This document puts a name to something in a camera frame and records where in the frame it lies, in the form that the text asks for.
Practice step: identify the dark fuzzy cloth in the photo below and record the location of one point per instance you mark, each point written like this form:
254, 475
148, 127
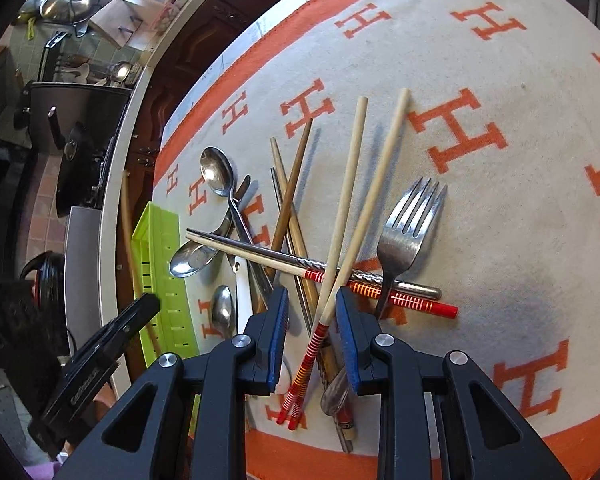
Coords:
5, 320

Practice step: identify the white kitchen countertop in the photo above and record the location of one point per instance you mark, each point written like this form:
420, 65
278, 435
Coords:
112, 185

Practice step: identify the steel fork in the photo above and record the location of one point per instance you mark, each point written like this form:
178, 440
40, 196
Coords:
405, 245

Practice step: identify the pale chopstick red striped end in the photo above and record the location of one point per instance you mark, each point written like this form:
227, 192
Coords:
374, 180
420, 305
352, 160

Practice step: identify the white ceramic spoon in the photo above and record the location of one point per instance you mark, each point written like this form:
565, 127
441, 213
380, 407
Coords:
243, 290

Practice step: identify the twisted steel chopstick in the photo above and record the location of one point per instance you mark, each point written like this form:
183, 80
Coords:
415, 287

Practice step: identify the green plastic utensil tray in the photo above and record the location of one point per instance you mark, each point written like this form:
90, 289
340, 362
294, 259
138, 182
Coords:
155, 260

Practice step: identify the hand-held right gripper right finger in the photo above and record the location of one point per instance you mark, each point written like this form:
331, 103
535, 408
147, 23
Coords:
347, 345

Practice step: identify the orange and white printed blanket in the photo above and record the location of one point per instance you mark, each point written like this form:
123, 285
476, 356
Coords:
480, 110

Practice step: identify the steel pot lid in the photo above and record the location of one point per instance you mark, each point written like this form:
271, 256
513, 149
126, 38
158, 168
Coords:
65, 5

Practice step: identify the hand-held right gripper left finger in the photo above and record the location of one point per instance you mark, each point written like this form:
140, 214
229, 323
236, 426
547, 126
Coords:
278, 340

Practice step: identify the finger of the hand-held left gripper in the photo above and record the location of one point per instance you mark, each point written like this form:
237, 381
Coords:
130, 320

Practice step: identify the steel splash panel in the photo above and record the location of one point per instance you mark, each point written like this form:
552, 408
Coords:
90, 110

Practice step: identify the hanging kitchen utensil rack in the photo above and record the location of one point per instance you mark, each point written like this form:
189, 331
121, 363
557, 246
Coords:
75, 67

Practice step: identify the large steel spoon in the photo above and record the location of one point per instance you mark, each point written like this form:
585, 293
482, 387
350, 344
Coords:
192, 260
216, 170

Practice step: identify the black and red round object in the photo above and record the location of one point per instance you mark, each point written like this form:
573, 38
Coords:
42, 280

